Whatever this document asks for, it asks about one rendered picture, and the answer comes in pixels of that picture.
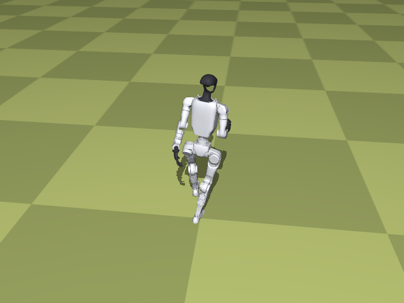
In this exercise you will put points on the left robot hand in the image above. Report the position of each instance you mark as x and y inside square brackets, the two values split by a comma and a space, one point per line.
[176, 150]

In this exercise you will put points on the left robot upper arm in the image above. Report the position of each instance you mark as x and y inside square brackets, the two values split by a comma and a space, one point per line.
[185, 112]

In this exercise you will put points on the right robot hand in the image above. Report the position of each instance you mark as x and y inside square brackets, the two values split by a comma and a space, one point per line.
[228, 125]

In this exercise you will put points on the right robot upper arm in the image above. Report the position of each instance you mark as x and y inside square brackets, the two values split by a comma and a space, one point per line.
[223, 110]

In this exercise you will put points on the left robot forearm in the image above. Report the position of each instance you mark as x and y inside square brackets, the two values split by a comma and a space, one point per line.
[178, 136]

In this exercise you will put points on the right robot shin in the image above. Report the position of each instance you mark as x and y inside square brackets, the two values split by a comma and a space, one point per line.
[202, 200]

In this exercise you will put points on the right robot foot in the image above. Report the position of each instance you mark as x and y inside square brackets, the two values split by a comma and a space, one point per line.
[196, 218]

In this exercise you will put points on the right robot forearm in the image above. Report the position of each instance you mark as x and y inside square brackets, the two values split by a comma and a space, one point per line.
[226, 132]

